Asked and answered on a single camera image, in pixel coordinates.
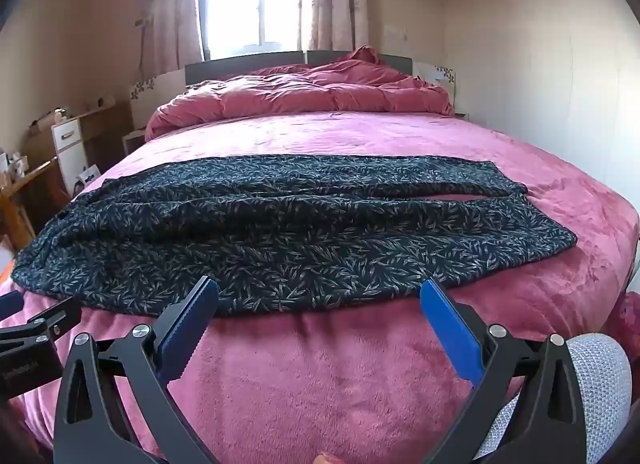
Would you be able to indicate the white drawer cabinet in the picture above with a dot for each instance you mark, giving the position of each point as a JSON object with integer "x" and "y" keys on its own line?
{"x": 67, "y": 136}

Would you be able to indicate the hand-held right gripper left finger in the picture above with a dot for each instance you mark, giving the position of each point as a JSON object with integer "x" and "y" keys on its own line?
{"x": 192, "y": 324}

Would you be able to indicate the grey knit clothing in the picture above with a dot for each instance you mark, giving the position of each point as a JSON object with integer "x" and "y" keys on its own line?
{"x": 600, "y": 384}

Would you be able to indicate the wooden dresser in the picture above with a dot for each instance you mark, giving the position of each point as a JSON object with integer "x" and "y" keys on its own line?
{"x": 105, "y": 129}

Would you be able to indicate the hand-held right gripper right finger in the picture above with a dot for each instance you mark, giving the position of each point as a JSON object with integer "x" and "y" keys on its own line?
{"x": 450, "y": 334}

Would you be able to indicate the dark leaf print pants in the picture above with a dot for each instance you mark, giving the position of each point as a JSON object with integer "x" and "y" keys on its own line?
{"x": 300, "y": 234}

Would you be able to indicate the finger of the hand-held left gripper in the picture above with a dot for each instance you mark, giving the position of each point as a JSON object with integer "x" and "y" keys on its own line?
{"x": 10, "y": 304}
{"x": 55, "y": 316}

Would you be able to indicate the pink duvet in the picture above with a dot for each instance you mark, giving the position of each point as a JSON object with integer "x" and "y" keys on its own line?
{"x": 300, "y": 94}

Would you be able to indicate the pink patterned cloth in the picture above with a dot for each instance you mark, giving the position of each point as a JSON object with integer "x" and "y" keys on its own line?
{"x": 627, "y": 316}

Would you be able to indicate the grey floral bed headboard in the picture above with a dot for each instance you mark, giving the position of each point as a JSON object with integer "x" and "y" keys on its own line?
{"x": 240, "y": 66}

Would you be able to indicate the small white nightstand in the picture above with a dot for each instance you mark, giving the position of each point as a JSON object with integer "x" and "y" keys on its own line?
{"x": 132, "y": 141}

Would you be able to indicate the wooden desk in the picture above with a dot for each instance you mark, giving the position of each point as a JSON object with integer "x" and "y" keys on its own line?
{"x": 30, "y": 179}

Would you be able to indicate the pink bed with blanket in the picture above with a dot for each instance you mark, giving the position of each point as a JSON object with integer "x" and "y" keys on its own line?
{"x": 350, "y": 374}

